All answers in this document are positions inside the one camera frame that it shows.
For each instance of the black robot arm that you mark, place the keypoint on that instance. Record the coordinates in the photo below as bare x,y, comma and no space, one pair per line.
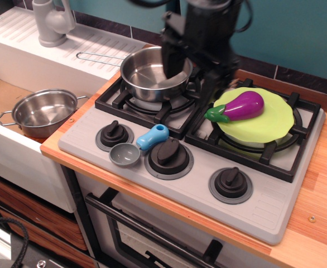
215,6

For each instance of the lime green plate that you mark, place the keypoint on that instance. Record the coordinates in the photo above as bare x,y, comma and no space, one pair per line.
273,124

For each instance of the purple toy eggplant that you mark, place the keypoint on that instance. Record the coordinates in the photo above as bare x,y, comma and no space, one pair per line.
247,105

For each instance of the black middle stove knob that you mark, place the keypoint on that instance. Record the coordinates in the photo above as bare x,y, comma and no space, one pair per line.
169,160

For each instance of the grey toy faucet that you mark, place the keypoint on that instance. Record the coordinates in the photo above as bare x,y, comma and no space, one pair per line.
53,25

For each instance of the black right stove knob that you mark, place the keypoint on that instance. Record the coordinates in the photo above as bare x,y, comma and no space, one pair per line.
231,186

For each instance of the black stove knob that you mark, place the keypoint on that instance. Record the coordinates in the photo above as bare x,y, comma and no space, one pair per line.
113,134
231,186
169,160

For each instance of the oven door with handle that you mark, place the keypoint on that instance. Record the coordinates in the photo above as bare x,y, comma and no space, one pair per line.
145,246

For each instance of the black left burner grate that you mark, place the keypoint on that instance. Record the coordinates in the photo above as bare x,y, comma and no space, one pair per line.
178,115

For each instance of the black right burner grate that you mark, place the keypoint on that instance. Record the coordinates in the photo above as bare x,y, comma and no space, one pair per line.
280,158

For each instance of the black left stove knob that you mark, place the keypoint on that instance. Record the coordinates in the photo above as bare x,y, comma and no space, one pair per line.
113,134

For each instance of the steel two-handled pot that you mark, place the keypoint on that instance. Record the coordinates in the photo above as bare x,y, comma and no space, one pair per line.
41,113

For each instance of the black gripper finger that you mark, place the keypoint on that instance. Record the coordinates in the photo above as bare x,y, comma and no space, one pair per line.
213,82
174,57

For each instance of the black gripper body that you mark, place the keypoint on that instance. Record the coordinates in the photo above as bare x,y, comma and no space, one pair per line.
207,37

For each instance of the black burner grate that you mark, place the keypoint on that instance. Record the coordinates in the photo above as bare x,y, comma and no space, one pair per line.
280,158
178,115

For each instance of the steel saucepan with handle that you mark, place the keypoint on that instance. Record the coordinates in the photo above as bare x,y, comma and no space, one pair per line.
143,74

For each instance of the blue handled grey spoon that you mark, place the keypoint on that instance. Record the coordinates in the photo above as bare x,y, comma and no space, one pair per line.
125,155

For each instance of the wood front drawer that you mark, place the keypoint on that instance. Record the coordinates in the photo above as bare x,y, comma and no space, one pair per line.
50,228

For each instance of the grey toy stove top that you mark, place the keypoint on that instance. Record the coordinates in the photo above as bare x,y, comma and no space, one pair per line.
264,215

